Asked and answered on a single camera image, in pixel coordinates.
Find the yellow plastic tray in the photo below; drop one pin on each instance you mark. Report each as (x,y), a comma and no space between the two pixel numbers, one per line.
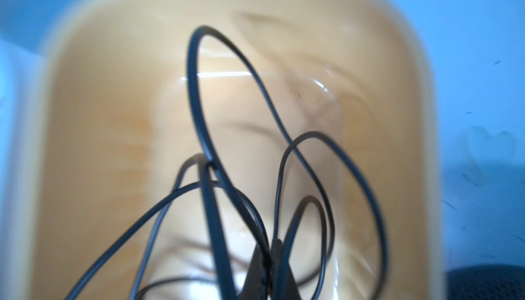
(178,135)

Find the grey cable spool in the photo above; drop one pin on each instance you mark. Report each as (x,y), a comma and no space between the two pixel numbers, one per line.
(488,281)

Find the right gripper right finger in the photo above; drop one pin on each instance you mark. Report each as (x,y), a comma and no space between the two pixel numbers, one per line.
(281,276)

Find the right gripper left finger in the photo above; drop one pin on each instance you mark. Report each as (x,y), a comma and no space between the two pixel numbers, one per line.
(256,283)

